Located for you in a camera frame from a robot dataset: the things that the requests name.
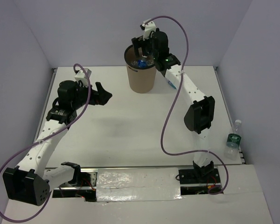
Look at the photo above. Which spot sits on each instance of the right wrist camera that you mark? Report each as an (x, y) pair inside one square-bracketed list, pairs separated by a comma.
[(147, 27)]

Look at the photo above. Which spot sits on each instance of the aluminium rail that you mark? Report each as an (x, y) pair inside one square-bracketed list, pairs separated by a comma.
[(131, 167)]

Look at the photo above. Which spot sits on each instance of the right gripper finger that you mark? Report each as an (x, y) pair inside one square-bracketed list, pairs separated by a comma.
[(137, 43), (147, 49)]

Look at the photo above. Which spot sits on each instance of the bottle near bin, blue label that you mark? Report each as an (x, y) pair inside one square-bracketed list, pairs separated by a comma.
[(170, 84)]

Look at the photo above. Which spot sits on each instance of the brown paper bin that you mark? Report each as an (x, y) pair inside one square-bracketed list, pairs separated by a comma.
[(141, 80)]

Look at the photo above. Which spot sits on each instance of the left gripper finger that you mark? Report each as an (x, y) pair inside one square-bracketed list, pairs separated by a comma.
[(103, 98), (100, 89)]

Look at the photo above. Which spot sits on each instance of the clear bottle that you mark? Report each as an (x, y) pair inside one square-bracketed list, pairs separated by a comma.
[(150, 62)]

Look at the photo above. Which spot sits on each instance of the small bottle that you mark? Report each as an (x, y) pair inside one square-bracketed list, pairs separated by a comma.
[(142, 62)]

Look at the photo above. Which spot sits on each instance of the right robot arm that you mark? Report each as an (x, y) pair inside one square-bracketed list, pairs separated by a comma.
[(200, 113)]

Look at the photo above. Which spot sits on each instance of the silver foil tape sheet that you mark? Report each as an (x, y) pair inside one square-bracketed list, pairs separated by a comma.
[(137, 184)]

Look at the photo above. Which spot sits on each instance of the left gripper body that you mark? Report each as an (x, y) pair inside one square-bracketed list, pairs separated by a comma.
[(83, 95)]

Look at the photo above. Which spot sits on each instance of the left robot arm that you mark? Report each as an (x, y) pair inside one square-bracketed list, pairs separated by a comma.
[(30, 181)]

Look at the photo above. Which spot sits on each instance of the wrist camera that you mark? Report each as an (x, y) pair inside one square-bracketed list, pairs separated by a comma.
[(147, 27), (82, 78)]

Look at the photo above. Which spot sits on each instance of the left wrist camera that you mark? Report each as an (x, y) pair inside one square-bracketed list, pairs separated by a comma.
[(82, 78)]

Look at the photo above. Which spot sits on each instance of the green label bottle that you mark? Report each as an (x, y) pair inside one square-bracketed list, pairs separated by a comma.
[(233, 141)]

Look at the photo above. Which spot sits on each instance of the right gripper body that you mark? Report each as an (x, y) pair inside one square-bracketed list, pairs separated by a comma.
[(149, 41)]

